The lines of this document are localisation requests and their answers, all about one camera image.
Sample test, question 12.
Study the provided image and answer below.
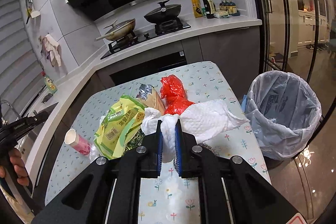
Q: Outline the trash bin with liner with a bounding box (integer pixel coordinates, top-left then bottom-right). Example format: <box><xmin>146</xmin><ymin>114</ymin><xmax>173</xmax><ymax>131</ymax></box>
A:
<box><xmin>245</xmin><ymin>71</ymin><xmax>322</xmax><ymax>161</ymax></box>

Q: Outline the pink paper cup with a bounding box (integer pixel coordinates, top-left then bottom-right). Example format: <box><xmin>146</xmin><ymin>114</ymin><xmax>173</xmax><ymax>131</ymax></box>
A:
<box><xmin>64</xmin><ymin>128</ymin><xmax>91</xmax><ymax>156</ymax></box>

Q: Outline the chrome sink faucet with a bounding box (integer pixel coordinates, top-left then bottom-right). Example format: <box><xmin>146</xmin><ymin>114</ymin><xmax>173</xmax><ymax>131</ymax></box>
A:
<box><xmin>1</xmin><ymin>100</ymin><xmax>22</xmax><ymax>126</ymax></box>

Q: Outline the red plastic bag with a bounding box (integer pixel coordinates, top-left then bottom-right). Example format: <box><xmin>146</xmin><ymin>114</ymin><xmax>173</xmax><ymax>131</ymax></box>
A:
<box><xmin>160</xmin><ymin>75</ymin><xmax>194</xmax><ymax>115</ymax></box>

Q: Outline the glass sliding door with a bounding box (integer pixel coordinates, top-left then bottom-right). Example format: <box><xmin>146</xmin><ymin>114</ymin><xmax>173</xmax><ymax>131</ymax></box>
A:
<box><xmin>257</xmin><ymin>0</ymin><xmax>335</xmax><ymax>117</ymax></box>

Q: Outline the beige frying pan with lid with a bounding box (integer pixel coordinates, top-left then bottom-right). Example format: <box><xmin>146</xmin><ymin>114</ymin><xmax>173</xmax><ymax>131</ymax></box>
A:
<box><xmin>95</xmin><ymin>19</ymin><xmax>135</xmax><ymax>41</ymax></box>

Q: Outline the black gas stove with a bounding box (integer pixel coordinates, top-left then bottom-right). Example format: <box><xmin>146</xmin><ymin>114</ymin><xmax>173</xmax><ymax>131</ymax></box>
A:
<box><xmin>100</xmin><ymin>18</ymin><xmax>191</xmax><ymax>60</ymax></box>

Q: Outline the clear plastic bag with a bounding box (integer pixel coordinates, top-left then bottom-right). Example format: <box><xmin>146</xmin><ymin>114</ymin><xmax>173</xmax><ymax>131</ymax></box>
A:
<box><xmin>89</xmin><ymin>143</ymin><xmax>101</xmax><ymax>163</ymax></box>

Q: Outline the steel kitchen sink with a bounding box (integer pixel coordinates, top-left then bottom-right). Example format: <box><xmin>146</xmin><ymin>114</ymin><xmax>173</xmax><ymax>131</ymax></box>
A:
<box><xmin>15</xmin><ymin>101</ymin><xmax>59</xmax><ymax>159</ymax></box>

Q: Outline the beige cracker bag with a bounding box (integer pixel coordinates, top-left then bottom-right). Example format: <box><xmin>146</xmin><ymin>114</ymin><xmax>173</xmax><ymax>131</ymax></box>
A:
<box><xmin>136</xmin><ymin>84</ymin><xmax>165</xmax><ymax>115</ymax></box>

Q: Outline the blue jar set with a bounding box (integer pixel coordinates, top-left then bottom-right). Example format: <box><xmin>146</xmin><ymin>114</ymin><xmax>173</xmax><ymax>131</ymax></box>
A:
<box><xmin>214</xmin><ymin>1</ymin><xmax>240</xmax><ymax>18</ymax></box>

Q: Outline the dark soy sauce bottle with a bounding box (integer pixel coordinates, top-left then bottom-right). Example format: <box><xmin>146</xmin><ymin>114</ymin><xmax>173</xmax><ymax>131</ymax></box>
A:
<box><xmin>202</xmin><ymin>0</ymin><xmax>216</xmax><ymax>19</ymax></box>

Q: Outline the person left hand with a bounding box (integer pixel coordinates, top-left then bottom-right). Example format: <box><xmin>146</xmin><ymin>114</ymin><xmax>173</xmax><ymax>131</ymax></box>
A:
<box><xmin>9</xmin><ymin>148</ymin><xmax>30</xmax><ymax>186</ymax></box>

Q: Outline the hanging dish cloth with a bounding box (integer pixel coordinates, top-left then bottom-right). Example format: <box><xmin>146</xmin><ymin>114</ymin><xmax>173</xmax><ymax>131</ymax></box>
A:
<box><xmin>39</xmin><ymin>34</ymin><xmax>62</xmax><ymax>67</ymax></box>

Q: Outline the floral patterned tablecloth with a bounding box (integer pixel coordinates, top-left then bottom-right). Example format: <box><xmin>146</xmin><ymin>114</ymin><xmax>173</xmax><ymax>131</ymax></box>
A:
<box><xmin>45</xmin><ymin>61</ymin><xmax>272</xmax><ymax>224</ymax></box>

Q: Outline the green dish soap bottle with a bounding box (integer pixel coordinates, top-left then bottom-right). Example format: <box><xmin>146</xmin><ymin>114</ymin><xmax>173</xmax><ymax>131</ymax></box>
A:
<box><xmin>42</xmin><ymin>71</ymin><xmax>58</xmax><ymax>94</ymax></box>

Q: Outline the black scouring pad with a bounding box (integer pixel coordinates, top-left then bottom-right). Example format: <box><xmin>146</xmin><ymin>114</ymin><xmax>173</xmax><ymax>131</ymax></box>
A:
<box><xmin>42</xmin><ymin>93</ymin><xmax>53</xmax><ymax>103</ymax></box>

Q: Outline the yellow green snack bag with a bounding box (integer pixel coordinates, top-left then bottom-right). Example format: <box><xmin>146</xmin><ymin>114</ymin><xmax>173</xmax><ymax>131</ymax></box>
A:
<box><xmin>94</xmin><ymin>95</ymin><xmax>145</xmax><ymax>160</ymax></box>

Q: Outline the white paper towel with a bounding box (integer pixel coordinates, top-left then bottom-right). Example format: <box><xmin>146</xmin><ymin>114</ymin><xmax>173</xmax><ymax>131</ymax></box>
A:
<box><xmin>141</xmin><ymin>100</ymin><xmax>249</xmax><ymax>163</ymax></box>

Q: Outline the black wok with lid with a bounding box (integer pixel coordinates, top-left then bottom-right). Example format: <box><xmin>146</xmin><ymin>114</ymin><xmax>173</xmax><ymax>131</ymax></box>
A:
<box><xmin>144</xmin><ymin>0</ymin><xmax>182</xmax><ymax>24</ymax></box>

